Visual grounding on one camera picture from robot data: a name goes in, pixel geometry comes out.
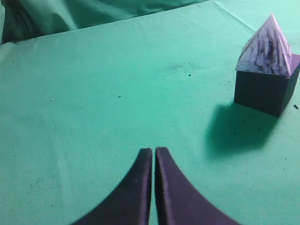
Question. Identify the dark purple cube block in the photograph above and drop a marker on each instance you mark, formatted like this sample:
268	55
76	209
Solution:
265	92

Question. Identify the green backdrop cloth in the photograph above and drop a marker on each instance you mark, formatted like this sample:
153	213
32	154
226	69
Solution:
26	19

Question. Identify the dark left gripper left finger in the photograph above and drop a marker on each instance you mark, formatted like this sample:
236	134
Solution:
129	203

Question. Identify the green table cloth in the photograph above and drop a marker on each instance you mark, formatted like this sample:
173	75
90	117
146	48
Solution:
76	107

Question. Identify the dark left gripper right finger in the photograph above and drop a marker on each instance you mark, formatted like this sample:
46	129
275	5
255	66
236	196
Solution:
177	200

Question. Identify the white purple-streaked square pyramid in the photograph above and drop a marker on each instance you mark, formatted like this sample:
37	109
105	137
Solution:
267	51

